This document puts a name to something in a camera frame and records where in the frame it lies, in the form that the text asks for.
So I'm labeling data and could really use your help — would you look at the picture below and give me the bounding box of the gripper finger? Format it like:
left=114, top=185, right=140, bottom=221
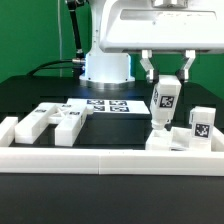
left=140, top=50, right=156, bottom=83
left=176, top=50, right=196, bottom=82

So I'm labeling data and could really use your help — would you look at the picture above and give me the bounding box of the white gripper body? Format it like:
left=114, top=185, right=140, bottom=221
left=99, top=0, right=224, bottom=53

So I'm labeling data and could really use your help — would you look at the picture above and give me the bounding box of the white chair seat part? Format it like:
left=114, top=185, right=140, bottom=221
left=145, top=127, right=224, bottom=152

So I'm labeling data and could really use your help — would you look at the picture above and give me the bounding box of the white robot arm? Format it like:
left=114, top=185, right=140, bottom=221
left=65, top=0, right=224, bottom=88

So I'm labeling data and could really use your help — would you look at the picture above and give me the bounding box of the white tag sheet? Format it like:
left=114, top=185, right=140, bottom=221
left=67, top=98, right=149, bottom=114

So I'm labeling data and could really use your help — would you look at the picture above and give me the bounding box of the white U-shaped fence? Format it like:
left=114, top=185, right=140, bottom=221
left=0, top=117, right=224, bottom=176

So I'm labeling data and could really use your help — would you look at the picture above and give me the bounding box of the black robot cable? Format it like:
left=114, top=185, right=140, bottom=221
left=27, top=0, right=88, bottom=78

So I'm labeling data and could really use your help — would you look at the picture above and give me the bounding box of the grey hanging cable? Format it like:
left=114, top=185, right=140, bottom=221
left=57, top=0, right=64, bottom=78

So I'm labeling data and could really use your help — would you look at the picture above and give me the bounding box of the white chair back frame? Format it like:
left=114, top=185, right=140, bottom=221
left=15, top=103, right=94, bottom=147

